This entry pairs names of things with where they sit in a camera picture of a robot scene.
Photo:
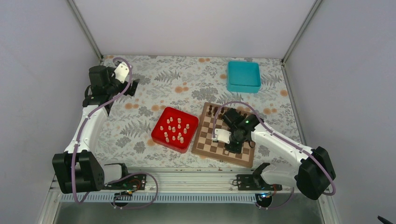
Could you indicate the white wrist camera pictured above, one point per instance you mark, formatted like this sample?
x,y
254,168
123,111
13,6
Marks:
x,y
121,72
221,135

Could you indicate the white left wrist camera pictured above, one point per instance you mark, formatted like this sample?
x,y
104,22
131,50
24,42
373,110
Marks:
x,y
121,72

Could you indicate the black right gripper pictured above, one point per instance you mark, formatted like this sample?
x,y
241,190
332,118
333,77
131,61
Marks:
x,y
237,150

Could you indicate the red square plastic tray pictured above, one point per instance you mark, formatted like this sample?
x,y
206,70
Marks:
x,y
175,129

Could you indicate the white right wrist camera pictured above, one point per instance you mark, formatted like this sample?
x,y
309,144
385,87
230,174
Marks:
x,y
221,135

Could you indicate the aluminium front rail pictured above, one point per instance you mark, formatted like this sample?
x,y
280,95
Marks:
x,y
188,196

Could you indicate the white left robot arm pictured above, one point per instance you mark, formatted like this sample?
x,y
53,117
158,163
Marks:
x,y
77,169

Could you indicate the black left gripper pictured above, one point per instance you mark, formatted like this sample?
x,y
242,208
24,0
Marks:
x,y
131,91

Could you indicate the teal square plastic bin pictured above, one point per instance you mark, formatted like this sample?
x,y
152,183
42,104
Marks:
x,y
243,77

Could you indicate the aluminium corner frame post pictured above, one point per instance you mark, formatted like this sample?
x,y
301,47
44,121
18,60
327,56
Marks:
x,y
85,29

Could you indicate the wooden chessboard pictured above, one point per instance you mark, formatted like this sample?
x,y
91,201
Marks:
x,y
204,145

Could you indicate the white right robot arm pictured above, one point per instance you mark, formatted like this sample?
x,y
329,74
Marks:
x,y
311,170

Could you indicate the right aluminium frame post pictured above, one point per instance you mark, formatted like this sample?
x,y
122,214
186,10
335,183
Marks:
x,y
312,12

